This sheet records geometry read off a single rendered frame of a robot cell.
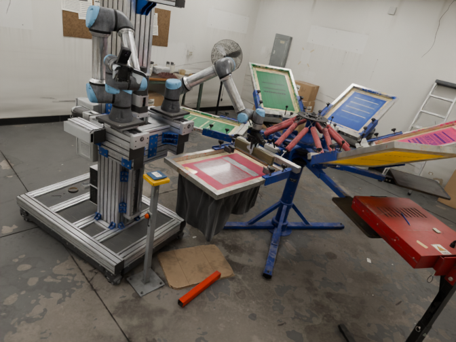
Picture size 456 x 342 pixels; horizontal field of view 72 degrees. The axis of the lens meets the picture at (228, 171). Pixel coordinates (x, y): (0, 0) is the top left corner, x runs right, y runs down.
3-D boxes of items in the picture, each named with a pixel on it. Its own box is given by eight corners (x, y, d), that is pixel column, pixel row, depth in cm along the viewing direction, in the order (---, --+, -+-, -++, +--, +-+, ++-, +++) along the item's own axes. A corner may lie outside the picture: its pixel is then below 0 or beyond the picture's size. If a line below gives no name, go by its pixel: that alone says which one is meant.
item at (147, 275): (140, 297, 236) (150, 186, 196) (125, 279, 249) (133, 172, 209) (165, 284, 251) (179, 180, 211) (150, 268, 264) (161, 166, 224)
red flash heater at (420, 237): (482, 273, 172) (494, 256, 167) (417, 277, 158) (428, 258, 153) (402, 210, 224) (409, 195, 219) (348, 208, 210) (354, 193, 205)
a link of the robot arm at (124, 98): (134, 107, 203) (135, 86, 197) (112, 106, 195) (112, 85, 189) (127, 102, 211) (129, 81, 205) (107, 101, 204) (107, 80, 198)
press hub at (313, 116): (281, 243, 330) (321, 120, 273) (254, 223, 353) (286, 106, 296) (301, 231, 357) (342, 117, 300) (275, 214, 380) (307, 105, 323)
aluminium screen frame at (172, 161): (216, 200, 198) (217, 195, 196) (163, 161, 232) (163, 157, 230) (288, 176, 252) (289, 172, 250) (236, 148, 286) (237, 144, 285)
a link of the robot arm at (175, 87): (161, 96, 239) (163, 79, 234) (169, 93, 251) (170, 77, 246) (175, 100, 237) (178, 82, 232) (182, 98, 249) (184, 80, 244)
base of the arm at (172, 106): (156, 108, 245) (157, 95, 241) (169, 106, 257) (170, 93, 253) (171, 113, 239) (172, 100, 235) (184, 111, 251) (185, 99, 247)
